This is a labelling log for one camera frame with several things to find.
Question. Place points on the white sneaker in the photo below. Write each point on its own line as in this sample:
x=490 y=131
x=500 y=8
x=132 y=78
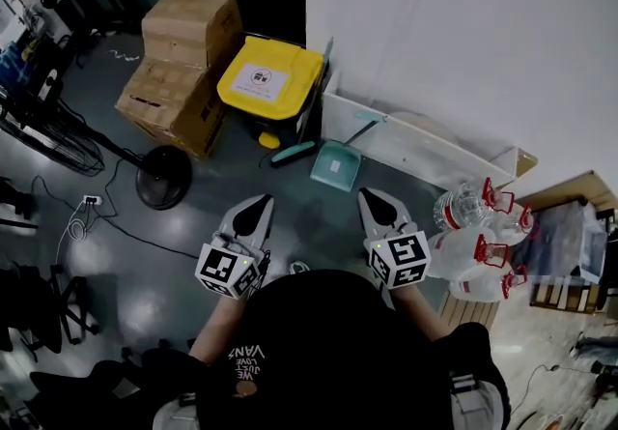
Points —
x=299 y=267

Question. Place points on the brown cardboard box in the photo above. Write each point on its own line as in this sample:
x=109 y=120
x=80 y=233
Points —
x=188 y=22
x=164 y=104

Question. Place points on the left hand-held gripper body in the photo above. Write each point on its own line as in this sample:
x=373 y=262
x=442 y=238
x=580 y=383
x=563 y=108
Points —
x=224 y=268

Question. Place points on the person's right forearm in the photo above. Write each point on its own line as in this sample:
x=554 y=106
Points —
x=420 y=312

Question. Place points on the white power strip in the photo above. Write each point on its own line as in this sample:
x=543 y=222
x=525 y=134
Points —
x=92 y=200

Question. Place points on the white shelf unit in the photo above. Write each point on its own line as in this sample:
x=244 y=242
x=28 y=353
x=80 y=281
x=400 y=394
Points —
x=415 y=143

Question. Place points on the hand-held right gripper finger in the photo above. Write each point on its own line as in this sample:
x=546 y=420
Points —
x=393 y=213
x=371 y=218

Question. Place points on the wooden slatted crate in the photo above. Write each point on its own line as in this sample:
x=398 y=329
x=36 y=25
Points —
x=470 y=312

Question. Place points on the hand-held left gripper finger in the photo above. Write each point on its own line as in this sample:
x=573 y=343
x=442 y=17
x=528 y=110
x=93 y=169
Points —
x=236 y=220
x=263 y=225

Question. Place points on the wooden table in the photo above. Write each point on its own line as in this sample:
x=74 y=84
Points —
x=579 y=189

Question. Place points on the grey waist pack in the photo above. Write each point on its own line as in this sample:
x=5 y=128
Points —
x=475 y=399

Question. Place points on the black standing fan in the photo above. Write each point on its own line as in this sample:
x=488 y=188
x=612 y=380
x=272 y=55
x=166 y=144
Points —
x=164 y=177

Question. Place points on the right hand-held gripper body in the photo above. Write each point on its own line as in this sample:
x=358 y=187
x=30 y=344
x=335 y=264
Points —
x=403 y=256

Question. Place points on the yellow-lidded trash bin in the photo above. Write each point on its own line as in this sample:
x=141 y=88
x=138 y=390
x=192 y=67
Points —
x=270 y=80

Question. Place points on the black printed shirt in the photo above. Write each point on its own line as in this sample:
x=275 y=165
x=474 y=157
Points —
x=328 y=346

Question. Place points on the teal dustpan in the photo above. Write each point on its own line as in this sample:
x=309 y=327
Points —
x=335 y=167

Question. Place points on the person's left forearm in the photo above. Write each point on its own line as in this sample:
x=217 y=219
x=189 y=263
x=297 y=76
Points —
x=217 y=326

